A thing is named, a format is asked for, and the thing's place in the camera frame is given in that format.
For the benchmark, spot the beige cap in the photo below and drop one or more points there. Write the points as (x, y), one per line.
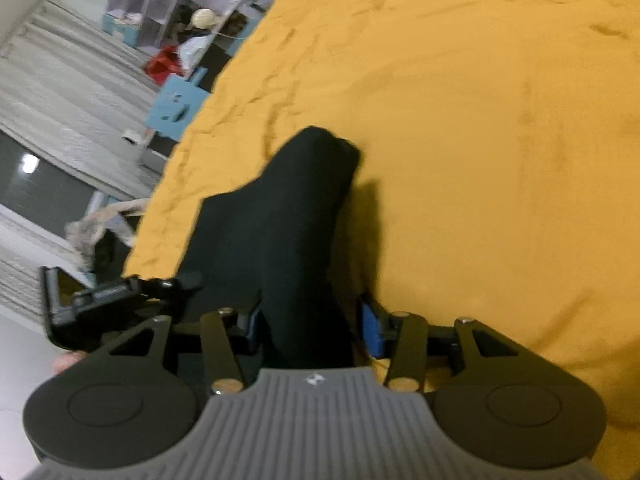
(204, 19)

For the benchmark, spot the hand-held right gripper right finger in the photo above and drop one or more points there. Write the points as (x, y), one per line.
(371, 331)

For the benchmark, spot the black pants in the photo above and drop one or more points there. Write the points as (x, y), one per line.
(280, 240)

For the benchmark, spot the white plastic bag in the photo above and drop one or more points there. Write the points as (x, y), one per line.
(194, 52)

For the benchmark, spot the yellow bed sheet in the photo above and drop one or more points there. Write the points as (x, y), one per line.
(475, 160)

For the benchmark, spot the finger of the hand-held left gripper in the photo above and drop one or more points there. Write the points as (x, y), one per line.
(172, 287)

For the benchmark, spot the white curtain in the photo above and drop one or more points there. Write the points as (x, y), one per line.
(60, 85)

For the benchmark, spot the red bag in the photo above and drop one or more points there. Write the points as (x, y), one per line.
(164, 65)

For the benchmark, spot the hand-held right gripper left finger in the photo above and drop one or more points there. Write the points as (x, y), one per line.
(256, 329)

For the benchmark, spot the grey plush toy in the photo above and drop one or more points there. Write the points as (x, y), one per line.
(100, 227)

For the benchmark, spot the person's left hand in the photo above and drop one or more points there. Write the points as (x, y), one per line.
(69, 362)

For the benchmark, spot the blue chair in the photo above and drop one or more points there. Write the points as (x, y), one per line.
(175, 105)

